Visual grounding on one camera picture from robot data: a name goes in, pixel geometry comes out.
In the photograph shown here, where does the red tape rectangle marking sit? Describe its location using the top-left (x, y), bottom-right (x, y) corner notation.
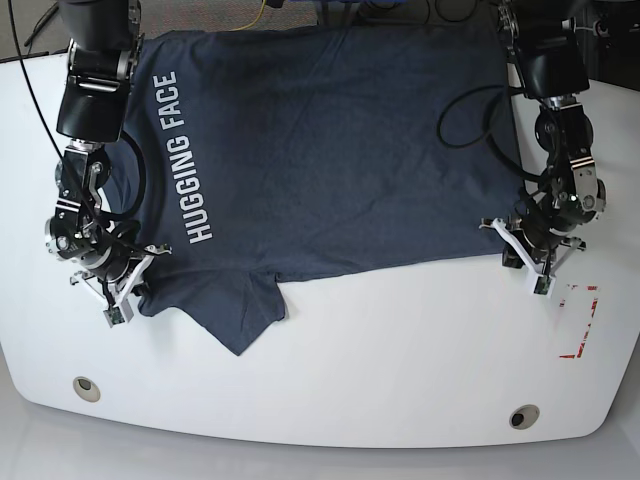
top-left (555, 284), bottom-right (600, 360)

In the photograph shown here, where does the right table cable grommet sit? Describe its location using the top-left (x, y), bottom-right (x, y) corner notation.
top-left (509, 404), bottom-right (540, 430)

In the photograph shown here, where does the yellow cable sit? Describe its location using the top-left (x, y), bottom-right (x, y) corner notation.
top-left (239, 0), bottom-right (266, 31)

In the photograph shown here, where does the left table cable grommet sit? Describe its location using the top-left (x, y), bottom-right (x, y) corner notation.
top-left (73, 377), bottom-right (101, 403)

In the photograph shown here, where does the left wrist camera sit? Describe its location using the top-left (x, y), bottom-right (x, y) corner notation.
top-left (526, 271), bottom-right (556, 298)

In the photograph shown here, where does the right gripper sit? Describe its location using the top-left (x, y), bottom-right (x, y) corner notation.
top-left (69, 244), bottom-right (172, 313)

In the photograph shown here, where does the dark blue t-shirt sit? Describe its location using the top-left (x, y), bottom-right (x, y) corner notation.
top-left (125, 19), bottom-right (521, 355)

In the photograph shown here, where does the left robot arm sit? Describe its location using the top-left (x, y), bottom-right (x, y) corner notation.
top-left (131, 1), bottom-right (606, 310)

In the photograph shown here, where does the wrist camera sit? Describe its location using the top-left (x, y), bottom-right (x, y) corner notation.
top-left (526, 271), bottom-right (556, 298)
top-left (103, 300), bottom-right (134, 328)

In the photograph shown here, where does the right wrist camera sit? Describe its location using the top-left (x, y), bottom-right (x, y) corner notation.
top-left (103, 300), bottom-right (134, 328)

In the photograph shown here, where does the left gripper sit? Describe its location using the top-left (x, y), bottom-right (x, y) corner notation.
top-left (479, 218), bottom-right (585, 277)

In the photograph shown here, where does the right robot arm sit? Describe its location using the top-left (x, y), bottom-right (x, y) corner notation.
top-left (45, 0), bottom-right (170, 326)

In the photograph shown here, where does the table cable grommet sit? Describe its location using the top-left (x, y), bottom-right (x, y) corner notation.
top-left (73, 377), bottom-right (101, 403)
top-left (509, 404), bottom-right (540, 430)

